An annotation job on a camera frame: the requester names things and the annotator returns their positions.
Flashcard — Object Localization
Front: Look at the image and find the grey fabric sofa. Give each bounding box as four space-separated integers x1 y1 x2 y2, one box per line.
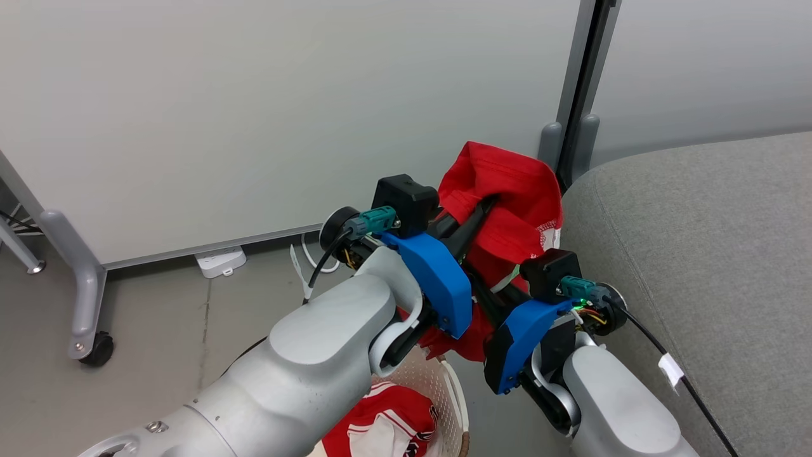
561 131 812 457

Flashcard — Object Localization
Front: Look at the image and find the large white partition panel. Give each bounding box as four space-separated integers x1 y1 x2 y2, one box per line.
0 0 597 270

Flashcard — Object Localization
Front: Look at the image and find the short grey partition foot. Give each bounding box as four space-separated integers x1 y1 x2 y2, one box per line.
538 122 564 172
573 114 601 182

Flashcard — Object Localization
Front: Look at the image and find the red white striped jersey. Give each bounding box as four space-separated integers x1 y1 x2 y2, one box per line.
322 381 440 457

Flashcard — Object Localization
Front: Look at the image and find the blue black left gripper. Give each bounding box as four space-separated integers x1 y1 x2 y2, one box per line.
319 198 497 340

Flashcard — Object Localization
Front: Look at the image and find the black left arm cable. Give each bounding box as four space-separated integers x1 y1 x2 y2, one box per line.
290 206 398 302

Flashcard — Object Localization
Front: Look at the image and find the narrow white partition panel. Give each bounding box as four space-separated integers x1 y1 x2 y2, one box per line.
590 0 812 169

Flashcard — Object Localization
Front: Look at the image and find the grey partition leg with caster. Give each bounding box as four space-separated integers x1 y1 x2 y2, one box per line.
39 209 115 368

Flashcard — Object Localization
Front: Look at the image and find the cream perforated laundry basket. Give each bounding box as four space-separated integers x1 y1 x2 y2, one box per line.
308 346 471 457

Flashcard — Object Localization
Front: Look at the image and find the black floor cables bundle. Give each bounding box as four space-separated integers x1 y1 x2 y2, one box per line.
0 208 43 237

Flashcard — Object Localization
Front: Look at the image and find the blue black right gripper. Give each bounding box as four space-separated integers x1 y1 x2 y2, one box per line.
469 273 629 394

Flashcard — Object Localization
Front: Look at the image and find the white coiled power cable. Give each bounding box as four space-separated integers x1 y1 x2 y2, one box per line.
300 232 341 275

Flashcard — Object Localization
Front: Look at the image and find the white power strip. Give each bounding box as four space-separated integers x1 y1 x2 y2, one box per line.
195 246 247 279

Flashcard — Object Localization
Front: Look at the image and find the plain red shirt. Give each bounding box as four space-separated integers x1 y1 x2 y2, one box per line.
400 141 564 362

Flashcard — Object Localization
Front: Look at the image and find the thin grey metal table leg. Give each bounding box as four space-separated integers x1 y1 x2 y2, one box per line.
0 218 46 275

